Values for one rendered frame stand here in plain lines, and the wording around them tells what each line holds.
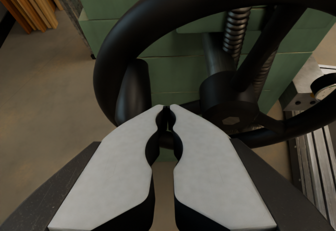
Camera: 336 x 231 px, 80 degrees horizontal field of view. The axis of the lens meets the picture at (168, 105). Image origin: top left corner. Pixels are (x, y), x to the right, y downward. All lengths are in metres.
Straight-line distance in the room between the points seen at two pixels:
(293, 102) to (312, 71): 0.09
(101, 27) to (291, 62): 0.39
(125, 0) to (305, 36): 0.32
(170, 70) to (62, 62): 1.24
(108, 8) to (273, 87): 0.41
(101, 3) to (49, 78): 1.23
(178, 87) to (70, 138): 0.85
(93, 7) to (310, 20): 0.30
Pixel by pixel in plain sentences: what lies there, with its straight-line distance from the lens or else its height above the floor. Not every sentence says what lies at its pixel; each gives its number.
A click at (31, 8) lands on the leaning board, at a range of 1.90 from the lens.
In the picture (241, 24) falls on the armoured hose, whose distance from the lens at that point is 0.24.
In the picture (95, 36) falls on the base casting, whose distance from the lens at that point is 0.41.
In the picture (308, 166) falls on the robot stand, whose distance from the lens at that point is 0.97.
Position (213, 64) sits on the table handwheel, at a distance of 0.25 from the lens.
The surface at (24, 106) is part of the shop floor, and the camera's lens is 1.50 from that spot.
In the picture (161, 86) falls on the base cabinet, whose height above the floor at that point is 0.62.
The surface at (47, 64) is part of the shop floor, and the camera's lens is 1.66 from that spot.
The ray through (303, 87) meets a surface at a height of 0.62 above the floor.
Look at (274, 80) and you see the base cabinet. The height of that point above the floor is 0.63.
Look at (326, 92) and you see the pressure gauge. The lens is 0.52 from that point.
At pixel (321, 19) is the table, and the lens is 0.31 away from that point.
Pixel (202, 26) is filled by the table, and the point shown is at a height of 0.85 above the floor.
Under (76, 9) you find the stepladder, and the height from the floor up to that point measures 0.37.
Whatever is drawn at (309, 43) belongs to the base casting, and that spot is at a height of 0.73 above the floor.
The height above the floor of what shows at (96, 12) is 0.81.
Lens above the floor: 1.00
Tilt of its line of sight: 58 degrees down
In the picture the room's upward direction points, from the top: 4 degrees counter-clockwise
